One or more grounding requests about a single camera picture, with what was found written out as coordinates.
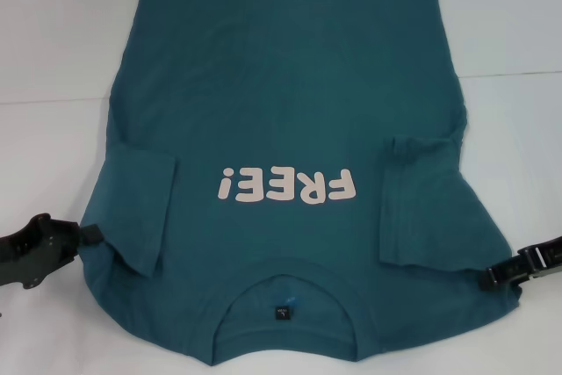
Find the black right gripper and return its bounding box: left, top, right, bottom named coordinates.
left=478, top=235, right=562, bottom=293

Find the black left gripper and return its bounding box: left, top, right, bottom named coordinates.
left=0, top=213, right=103, bottom=292

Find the teal shirt with FREE print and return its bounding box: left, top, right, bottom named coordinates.
left=77, top=0, right=523, bottom=351

